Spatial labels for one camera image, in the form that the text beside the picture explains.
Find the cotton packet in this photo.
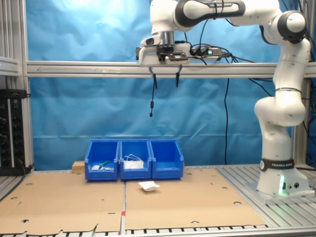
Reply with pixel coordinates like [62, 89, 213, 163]
[138, 181, 160, 193]

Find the grey power strip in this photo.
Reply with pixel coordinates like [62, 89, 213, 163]
[190, 45, 223, 61]

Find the horizontal aluminium beam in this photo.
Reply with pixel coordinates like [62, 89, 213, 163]
[26, 60, 316, 79]

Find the white face mask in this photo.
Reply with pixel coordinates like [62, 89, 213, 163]
[122, 154, 145, 170]

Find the blue bin with clear packet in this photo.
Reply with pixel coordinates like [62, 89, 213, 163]
[149, 140, 185, 180]

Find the blue bin with white mask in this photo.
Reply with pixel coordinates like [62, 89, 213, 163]
[119, 139, 152, 181]

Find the flat white packet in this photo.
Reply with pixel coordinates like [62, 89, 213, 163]
[91, 164, 116, 171]

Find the blue bin with green packet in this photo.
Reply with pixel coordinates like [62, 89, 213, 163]
[84, 140, 120, 183]

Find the wooden block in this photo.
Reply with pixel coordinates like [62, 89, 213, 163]
[72, 160, 86, 175]

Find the brown cardboard sheet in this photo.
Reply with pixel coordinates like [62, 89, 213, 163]
[124, 167, 269, 230]
[0, 171, 125, 235]

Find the black equipment rack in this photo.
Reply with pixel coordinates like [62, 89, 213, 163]
[0, 88, 32, 176]

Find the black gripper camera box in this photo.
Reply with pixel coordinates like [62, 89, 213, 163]
[158, 46, 188, 62]

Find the black cable with ferrite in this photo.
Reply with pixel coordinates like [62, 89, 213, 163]
[149, 74, 156, 118]

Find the black camera cable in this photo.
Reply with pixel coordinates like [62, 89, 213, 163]
[184, 7, 232, 66]

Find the long black cable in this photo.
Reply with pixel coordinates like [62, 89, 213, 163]
[224, 78, 230, 165]

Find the aluminium side rail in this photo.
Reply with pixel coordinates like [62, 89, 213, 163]
[0, 56, 27, 76]

